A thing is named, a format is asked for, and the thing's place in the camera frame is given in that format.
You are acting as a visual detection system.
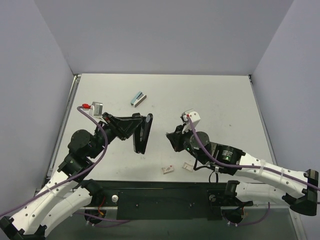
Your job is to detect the blue and white stapler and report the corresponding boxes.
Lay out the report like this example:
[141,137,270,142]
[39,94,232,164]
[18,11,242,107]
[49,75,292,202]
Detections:
[130,91,147,108]

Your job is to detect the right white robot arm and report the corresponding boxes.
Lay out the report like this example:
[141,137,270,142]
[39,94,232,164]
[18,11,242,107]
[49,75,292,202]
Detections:
[165,125,320,216]

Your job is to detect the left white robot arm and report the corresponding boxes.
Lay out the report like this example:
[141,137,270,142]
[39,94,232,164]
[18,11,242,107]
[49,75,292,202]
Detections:
[0,106,153,240]

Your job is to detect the open white staple box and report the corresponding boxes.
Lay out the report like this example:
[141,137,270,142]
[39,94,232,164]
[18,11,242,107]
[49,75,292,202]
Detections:
[182,162,194,172]

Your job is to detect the staple box with red dot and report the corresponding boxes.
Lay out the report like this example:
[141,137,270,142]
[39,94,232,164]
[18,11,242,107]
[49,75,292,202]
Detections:
[161,165,175,175]

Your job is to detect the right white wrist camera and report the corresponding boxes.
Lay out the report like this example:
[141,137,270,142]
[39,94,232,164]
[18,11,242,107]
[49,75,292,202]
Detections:
[180,108,201,134]

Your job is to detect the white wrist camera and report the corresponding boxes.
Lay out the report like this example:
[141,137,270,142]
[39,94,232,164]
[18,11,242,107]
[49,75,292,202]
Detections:
[81,101,103,118]
[180,108,201,134]

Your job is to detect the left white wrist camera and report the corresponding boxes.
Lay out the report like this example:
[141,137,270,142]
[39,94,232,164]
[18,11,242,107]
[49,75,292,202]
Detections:
[81,101,103,118]

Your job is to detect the aluminium frame rail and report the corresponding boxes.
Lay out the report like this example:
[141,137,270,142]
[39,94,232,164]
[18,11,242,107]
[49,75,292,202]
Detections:
[35,74,82,195]

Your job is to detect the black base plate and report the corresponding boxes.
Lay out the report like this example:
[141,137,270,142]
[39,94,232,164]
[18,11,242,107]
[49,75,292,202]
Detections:
[88,180,253,221]

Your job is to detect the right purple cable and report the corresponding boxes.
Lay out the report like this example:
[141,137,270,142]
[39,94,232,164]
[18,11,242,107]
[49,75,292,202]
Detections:
[186,117,320,227]

